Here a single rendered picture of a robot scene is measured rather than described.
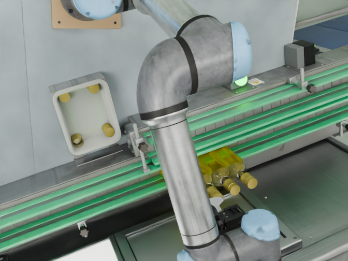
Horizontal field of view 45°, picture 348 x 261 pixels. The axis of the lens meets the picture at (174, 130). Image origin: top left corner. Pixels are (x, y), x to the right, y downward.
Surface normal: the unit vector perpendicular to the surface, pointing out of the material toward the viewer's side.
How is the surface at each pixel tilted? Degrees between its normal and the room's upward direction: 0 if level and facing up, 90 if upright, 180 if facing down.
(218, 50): 29
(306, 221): 90
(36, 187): 90
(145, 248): 90
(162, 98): 25
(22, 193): 90
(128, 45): 0
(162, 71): 40
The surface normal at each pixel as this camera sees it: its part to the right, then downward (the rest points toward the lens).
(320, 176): -0.19, -0.88
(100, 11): 0.22, 0.34
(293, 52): -0.91, 0.32
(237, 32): 0.13, -0.50
